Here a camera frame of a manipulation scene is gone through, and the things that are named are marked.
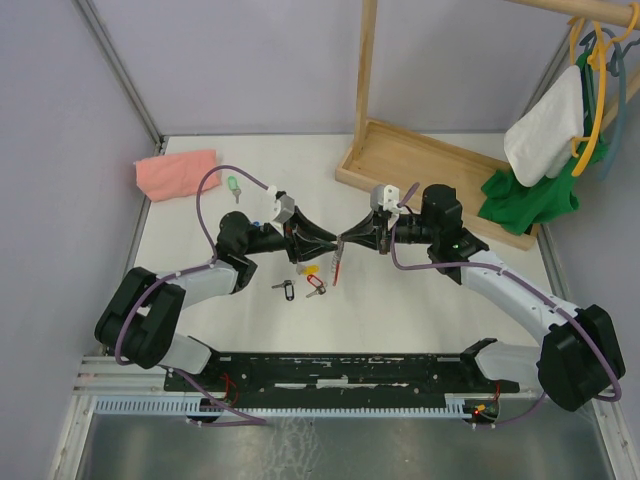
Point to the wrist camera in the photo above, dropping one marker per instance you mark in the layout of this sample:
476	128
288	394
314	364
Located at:
283	208
384	198

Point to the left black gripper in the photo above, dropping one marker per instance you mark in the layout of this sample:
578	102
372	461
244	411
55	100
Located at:
299	232

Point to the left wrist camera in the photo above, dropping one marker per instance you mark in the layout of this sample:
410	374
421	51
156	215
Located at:
283	208

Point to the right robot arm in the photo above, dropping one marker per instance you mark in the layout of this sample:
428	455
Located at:
576	356

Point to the yellow tag key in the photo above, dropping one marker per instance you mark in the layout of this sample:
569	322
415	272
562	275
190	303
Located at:
302	269

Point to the wooden clothes rack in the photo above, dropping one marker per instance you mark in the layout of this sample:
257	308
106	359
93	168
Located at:
382	153

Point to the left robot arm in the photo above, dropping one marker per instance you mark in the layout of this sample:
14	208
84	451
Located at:
139	323

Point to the red tag key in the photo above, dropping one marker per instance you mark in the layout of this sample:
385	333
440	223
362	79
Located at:
318	285

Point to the white towel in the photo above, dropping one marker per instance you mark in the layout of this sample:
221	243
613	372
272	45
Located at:
539	144

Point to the pink folded cloth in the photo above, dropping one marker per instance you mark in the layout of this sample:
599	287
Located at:
172	176

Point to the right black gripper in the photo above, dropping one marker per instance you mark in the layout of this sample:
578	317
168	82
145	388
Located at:
363	233

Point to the teal hanger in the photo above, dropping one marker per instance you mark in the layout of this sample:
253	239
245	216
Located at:
615	113

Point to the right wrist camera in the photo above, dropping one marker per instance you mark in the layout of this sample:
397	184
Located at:
384	198

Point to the green tag key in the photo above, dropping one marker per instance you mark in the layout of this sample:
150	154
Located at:
234	187

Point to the green shirt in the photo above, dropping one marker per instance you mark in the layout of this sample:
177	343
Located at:
515	207

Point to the red handled keyring holder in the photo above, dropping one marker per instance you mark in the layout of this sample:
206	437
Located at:
336	261

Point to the black tag key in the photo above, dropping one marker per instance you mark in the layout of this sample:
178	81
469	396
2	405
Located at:
288	287

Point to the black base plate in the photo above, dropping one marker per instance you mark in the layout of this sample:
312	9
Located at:
331	380

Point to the yellow hanger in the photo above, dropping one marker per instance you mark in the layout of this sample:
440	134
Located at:
590	51

